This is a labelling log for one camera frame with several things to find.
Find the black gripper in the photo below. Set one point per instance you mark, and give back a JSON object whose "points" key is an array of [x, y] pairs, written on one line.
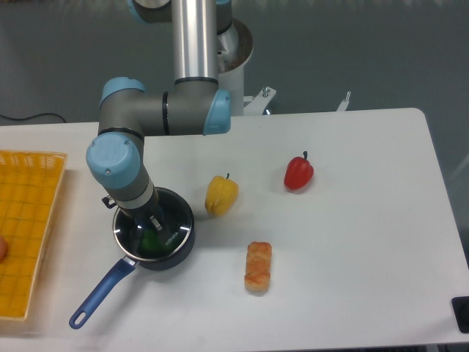
{"points": [[136, 205]]}

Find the glass pot lid blue knob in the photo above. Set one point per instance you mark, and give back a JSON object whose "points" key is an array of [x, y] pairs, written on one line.
{"points": [[176, 218]]}

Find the dark pot blue handle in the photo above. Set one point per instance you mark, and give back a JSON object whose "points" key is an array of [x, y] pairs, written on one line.
{"points": [[119, 271]]}

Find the braided bread loaf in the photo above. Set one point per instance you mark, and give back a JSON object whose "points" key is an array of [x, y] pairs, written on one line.
{"points": [[257, 267]]}

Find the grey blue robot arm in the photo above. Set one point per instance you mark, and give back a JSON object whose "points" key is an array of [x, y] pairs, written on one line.
{"points": [[128, 114]]}

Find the green bell pepper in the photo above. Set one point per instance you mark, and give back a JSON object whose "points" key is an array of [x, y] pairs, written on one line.
{"points": [[150, 244]]}

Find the yellow bell pepper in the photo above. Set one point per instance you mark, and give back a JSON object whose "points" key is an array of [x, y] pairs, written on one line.
{"points": [[221, 194]]}

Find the yellow wicker basket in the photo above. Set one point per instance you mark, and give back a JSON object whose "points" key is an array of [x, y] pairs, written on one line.
{"points": [[30, 183]]}

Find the orange round food item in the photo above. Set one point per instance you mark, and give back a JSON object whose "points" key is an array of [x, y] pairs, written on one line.
{"points": [[3, 247]]}

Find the red bell pepper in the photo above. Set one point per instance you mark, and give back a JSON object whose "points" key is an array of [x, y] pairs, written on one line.
{"points": [[299, 172]]}

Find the black device table corner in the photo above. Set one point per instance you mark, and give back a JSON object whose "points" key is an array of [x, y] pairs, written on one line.
{"points": [[460, 306]]}

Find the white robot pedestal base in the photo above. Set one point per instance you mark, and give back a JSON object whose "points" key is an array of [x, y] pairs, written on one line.
{"points": [[298, 55]]}

